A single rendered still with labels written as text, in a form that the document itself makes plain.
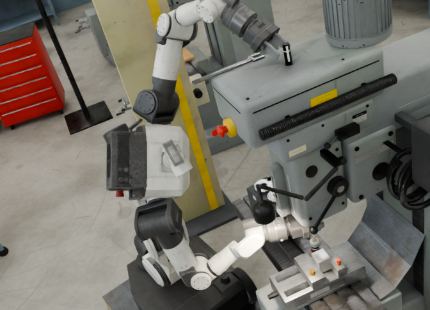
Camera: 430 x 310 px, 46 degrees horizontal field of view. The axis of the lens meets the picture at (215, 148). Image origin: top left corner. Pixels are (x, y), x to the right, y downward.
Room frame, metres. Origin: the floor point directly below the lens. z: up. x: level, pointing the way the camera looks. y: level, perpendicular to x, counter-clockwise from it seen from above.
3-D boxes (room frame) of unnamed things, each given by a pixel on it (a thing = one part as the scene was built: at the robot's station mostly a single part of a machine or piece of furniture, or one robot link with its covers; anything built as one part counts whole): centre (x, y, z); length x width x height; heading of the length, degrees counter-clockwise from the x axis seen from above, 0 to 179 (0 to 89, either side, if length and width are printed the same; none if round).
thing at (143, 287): (1.92, 0.39, 0.59); 0.64 x 0.52 x 0.33; 27
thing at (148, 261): (1.95, 0.40, 0.68); 0.21 x 0.20 x 0.13; 27
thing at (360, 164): (1.43, -0.47, 1.47); 0.24 x 0.19 x 0.26; 14
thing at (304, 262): (1.36, -0.23, 1.01); 0.15 x 0.06 x 0.04; 11
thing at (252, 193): (1.77, -0.19, 1.02); 0.22 x 0.12 x 0.20; 24
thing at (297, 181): (1.38, -0.29, 1.47); 0.21 x 0.19 x 0.32; 14
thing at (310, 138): (1.39, -0.33, 1.68); 0.34 x 0.24 x 0.10; 104
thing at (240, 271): (1.82, 0.05, 0.50); 0.20 x 0.05 x 0.20; 27
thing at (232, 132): (1.33, -0.06, 1.76); 0.06 x 0.02 x 0.06; 14
